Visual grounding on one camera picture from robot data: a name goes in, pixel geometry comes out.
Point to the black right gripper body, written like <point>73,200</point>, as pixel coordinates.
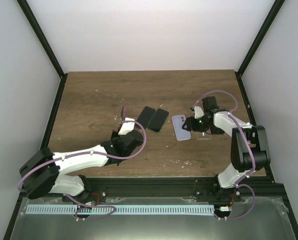
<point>201,126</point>

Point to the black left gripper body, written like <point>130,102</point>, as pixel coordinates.
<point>114,137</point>

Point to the clear magsafe phone case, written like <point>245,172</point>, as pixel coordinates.
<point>203,136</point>

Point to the lavender phone case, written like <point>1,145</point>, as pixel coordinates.
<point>180,133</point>

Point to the black phone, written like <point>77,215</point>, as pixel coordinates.
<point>146,116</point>

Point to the lavender phone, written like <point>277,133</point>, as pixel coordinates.
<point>123,113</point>

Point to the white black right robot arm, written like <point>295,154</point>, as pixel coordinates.
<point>249,144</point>

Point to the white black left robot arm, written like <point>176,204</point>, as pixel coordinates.
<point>47,172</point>

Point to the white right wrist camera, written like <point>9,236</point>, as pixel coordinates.
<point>198,111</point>

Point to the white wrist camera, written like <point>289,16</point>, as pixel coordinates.
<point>127,126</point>
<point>198,111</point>

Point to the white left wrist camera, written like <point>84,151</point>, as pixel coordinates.
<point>127,126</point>

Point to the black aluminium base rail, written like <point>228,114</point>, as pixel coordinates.
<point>205,189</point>

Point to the light blue slotted cable duct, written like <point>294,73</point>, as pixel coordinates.
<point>197,210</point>

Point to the black frame post right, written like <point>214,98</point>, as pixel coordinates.
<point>268,21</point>

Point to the black frame post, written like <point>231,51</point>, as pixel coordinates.
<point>33,22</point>
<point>268,21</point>

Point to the black frame post left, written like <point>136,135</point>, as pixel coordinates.
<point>33,22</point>

